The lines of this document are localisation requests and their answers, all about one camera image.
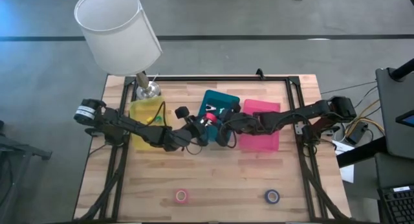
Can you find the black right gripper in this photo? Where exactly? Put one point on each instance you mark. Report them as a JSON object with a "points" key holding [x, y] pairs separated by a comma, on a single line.
{"points": [[234, 125]]}

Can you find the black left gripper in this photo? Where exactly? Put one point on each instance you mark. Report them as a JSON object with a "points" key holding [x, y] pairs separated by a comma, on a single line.
{"points": [[191, 130]]}

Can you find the white staple remover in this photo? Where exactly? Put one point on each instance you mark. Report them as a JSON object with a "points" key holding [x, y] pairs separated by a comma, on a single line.
{"points": [[203, 121]]}

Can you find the teal toy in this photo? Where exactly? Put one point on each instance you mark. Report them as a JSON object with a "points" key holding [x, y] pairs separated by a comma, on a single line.
{"points": [[222, 111]]}

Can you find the red tape roll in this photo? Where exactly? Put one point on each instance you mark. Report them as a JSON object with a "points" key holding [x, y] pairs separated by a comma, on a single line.
{"points": [[211, 116]]}

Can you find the green stapler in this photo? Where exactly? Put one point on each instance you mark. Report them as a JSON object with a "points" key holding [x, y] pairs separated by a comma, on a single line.
{"points": [[158, 119]]}

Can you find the yellow stapler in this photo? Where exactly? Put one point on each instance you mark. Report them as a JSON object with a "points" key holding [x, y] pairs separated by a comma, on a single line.
{"points": [[149, 119]]}

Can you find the pink tape roll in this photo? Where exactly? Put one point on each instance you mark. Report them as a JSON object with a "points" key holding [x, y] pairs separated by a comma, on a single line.
{"points": [[176, 196]]}

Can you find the blue tape roll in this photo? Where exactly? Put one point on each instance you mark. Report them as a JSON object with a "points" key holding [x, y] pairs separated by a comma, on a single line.
{"points": [[266, 197]]}

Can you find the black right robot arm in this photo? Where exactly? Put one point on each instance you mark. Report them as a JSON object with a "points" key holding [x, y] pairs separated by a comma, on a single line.
{"points": [[291, 115]]}

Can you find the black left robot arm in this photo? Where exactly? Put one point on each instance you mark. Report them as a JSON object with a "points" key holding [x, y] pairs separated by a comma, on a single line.
{"points": [[145, 133]]}

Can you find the teal plastic bin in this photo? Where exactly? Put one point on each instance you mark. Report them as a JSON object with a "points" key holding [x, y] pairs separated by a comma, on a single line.
{"points": [[220, 97]]}

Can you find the pink translucent plastic bin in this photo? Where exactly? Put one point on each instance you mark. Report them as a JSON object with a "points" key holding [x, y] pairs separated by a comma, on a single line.
{"points": [[262, 143]]}

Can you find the small black clamp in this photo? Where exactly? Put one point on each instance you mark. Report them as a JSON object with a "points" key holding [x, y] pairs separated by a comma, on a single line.
{"points": [[259, 73]]}

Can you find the yellow translucent plastic bin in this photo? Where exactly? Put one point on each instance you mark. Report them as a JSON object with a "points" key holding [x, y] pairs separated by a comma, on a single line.
{"points": [[140, 110]]}

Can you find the table lamp with white shade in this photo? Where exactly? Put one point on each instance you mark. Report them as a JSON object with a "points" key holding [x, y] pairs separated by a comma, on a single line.
{"points": [[116, 33]]}

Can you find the black power brick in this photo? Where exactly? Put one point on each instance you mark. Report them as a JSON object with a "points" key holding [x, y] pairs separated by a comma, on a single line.
{"points": [[355, 133]]}

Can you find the white paper sheet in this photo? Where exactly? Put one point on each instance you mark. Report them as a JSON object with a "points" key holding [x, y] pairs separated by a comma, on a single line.
{"points": [[346, 172]]}

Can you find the grey side desk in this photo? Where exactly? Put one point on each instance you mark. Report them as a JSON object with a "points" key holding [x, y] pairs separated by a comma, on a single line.
{"points": [[394, 120]]}

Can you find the black floor stand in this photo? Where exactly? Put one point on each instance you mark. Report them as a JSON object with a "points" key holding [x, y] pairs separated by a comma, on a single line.
{"points": [[19, 149]]}

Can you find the tablet with blue screen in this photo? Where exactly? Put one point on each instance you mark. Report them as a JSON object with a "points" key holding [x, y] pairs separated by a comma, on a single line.
{"points": [[407, 118]]}

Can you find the black keyboard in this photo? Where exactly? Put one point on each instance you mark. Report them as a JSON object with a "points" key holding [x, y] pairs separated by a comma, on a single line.
{"points": [[399, 206]]}

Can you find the black metal table frame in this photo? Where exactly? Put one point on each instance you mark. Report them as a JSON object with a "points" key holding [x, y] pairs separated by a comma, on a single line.
{"points": [[210, 78]]}

